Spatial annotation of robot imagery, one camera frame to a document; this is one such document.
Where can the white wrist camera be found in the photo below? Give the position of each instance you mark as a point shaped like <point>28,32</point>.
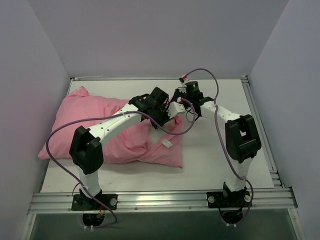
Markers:
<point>182,90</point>
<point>175,109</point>

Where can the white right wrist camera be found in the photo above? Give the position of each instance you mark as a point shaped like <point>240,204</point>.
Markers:
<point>182,90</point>

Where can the aluminium back rail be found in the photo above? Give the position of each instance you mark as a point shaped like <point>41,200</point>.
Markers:
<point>152,78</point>

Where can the aluminium rail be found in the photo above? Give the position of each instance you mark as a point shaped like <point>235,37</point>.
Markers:
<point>262,134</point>
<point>161,201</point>
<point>152,78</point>

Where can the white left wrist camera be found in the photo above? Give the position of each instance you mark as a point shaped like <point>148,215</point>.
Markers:
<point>175,109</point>

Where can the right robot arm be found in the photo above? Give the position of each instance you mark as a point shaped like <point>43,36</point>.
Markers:
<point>238,134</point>

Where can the white pillowcase label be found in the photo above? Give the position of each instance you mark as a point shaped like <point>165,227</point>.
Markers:
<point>167,143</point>

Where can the aluminium front rail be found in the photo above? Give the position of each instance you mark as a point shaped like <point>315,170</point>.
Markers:
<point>161,201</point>

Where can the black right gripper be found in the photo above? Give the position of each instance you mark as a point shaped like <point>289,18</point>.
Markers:
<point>177,94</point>

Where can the pink pillowcase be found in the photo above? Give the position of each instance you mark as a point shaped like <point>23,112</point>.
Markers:
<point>80,110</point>

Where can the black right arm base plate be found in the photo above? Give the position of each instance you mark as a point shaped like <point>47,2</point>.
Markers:
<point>222,199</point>

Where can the aluminium right side rail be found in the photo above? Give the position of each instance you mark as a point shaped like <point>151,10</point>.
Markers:
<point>262,134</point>

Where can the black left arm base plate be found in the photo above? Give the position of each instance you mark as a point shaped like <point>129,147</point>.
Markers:
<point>81,202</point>

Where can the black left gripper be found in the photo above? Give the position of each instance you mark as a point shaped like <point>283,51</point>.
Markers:
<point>158,117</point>

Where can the white pillow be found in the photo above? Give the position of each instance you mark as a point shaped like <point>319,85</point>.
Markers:
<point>154,135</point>

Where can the grey front metal panel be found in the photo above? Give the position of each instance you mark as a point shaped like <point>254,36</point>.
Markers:
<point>184,225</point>

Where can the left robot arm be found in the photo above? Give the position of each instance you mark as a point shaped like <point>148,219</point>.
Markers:
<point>100,140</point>

